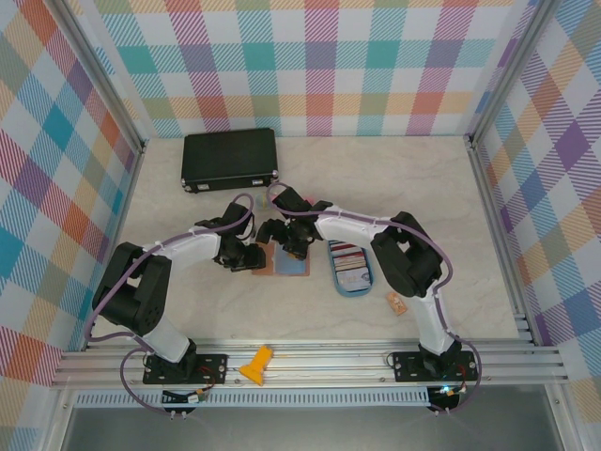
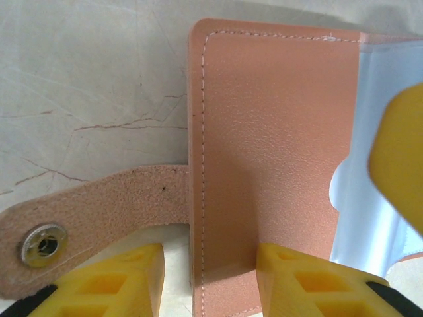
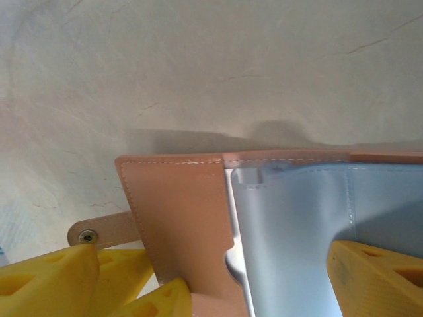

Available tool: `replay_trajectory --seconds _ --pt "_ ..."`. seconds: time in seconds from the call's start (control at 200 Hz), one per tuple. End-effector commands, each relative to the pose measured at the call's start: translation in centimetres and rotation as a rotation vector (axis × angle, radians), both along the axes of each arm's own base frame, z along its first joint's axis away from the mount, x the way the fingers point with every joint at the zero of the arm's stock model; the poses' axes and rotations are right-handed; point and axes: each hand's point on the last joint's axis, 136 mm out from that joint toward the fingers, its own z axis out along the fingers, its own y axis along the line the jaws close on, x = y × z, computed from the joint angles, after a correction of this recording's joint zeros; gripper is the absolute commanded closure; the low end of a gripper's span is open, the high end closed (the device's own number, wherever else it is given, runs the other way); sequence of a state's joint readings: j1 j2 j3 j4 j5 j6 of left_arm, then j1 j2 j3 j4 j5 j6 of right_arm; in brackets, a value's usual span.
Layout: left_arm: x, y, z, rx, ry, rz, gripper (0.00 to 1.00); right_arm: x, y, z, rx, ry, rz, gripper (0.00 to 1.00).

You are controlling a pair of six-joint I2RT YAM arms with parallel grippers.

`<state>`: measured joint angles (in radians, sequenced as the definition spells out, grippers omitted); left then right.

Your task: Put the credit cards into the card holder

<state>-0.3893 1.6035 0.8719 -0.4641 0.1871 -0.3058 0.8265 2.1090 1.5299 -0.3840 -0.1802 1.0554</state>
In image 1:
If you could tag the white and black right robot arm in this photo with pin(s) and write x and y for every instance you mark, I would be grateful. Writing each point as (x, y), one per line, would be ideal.
(347, 228)

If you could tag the aluminium corner post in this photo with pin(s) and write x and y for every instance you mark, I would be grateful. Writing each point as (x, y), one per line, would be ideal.
(101, 70)
(509, 70)

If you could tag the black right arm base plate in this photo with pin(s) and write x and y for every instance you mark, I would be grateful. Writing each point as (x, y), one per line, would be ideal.
(406, 366)

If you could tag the spare yellow gripper finger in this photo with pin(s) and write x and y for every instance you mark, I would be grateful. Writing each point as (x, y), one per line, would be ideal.
(257, 364)

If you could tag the black hard case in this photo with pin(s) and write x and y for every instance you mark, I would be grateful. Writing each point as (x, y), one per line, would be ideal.
(225, 157)

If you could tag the small orange packet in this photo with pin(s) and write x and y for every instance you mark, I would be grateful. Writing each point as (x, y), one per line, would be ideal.
(397, 304)

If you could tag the red credit card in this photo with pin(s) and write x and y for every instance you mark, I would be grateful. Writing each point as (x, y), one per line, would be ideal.
(347, 244)

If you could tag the aluminium side rail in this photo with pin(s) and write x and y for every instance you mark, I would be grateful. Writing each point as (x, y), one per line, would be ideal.
(490, 211)
(127, 197)

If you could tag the blue card tray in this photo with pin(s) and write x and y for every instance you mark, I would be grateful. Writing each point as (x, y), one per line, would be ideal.
(354, 292)

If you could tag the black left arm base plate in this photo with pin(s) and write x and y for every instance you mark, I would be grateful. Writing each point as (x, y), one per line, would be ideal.
(211, 368)

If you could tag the pink leather card holder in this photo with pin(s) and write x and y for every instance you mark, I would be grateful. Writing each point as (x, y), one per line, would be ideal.
(291, 268)

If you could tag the aluminium rail frame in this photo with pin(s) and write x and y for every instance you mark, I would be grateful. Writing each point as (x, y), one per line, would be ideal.
(328, 362)

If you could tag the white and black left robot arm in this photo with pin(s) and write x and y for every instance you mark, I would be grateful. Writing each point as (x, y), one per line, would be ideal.
(188, 249)

